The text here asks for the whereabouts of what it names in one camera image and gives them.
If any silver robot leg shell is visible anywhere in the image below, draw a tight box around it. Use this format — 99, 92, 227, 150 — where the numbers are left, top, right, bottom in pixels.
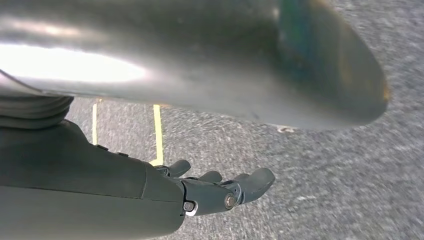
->
0, 0, 390, 131

